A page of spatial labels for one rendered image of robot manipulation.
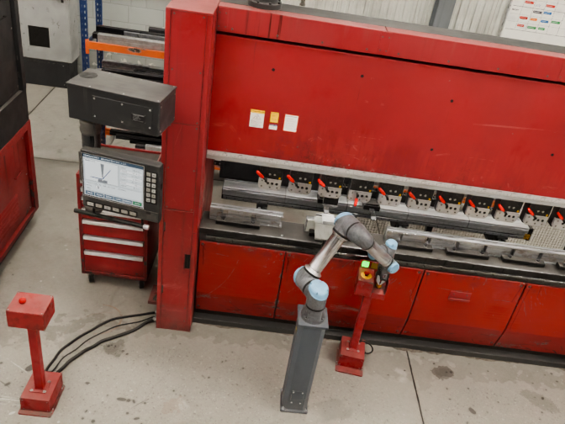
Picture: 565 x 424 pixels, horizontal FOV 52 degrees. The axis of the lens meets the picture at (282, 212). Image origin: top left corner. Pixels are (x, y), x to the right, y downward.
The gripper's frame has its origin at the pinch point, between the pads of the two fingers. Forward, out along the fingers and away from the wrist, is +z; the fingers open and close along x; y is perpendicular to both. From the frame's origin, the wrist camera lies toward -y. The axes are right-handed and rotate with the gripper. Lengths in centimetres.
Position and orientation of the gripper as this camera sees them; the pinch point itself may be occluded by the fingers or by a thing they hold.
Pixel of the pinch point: (379, 283)
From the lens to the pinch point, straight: 392.8
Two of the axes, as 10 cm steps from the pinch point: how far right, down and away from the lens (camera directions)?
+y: 1.7, -5.8, 8.0
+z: -1.2, 7.9, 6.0
